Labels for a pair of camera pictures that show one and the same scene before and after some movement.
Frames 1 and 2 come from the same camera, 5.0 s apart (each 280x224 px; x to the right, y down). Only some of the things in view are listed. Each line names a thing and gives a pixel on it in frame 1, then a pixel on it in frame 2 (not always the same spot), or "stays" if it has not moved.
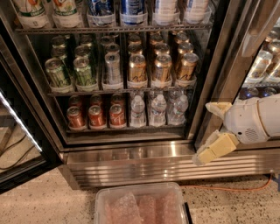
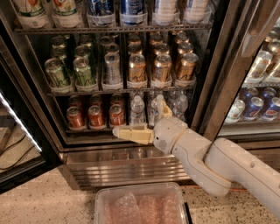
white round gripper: [244, 121] to [167, 133]
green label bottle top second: [65, 8] stays
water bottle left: [137, 108] stays
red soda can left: [75, 117] stays
